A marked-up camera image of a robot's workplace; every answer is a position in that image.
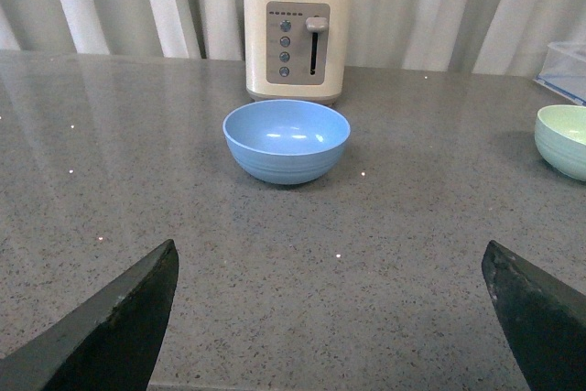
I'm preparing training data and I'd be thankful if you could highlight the cream toaster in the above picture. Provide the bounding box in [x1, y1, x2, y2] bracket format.
[244, 0, 352, 105]

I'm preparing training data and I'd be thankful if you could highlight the clear plastic container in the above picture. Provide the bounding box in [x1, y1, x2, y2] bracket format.
[535, 41, 586, 106]

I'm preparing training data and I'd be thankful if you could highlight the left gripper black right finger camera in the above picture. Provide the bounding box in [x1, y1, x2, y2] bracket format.
[482, 241, 585, 390]

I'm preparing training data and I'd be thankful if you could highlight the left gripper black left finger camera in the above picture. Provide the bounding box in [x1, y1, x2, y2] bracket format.
[1, 240, 179, 390]

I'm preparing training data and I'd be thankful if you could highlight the light green bowl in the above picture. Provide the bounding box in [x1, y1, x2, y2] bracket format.
[534, 104, 585, 181]

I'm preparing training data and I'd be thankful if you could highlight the blue bowl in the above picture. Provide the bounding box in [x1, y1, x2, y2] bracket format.
[222, 99, 351, 185]

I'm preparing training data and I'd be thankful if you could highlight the white curtain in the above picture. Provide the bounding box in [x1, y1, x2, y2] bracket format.
[1, 0, 585, 76]

